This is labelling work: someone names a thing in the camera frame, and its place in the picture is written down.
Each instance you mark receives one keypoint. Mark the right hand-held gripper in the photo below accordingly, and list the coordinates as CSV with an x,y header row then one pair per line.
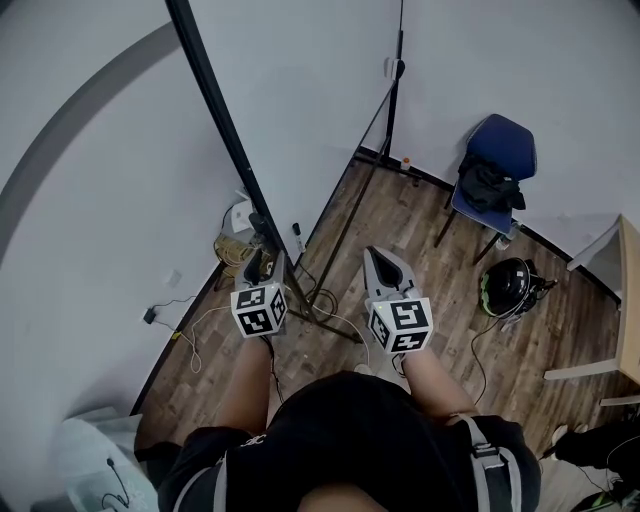
x,y
405,322

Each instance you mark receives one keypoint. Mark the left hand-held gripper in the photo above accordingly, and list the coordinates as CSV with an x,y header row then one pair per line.
x,y
257,312

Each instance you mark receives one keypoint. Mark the white board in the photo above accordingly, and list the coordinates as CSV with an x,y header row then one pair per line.
x,y
300,100

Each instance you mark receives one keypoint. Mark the person's left forearm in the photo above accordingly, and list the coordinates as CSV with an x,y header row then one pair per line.
x,y
247,380

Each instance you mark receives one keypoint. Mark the person's right forearm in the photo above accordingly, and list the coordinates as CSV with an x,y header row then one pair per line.
x,y
435,385

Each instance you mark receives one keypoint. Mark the black marker pen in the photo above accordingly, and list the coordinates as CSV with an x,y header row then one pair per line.
x,y
298,236

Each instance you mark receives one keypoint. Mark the person's white shoe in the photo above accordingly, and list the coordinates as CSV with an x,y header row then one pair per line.
x,y
363,369

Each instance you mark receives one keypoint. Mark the black helmet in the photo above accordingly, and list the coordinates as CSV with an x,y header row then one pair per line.
x,y
505,287

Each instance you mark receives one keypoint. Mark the orange capped small bottle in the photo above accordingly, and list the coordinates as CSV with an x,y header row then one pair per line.
x,y
406,163

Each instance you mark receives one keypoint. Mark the clear plastic bottle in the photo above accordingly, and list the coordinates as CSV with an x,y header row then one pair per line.
x,y
511,234

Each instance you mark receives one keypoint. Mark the black clothing bundle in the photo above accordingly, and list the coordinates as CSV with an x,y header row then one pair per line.
x,y
490,182

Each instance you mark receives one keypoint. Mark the person's black shirt torso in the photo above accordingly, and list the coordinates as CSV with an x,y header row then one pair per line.
x,y
360,440

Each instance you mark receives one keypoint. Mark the blue chair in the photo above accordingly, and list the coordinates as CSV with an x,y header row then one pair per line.
x,y
502,137

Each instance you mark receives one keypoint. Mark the light wooden desk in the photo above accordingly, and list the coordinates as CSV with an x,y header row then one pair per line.
x,y
629,300

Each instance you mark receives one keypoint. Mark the black bag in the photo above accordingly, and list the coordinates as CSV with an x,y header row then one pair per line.
x,y
595,450

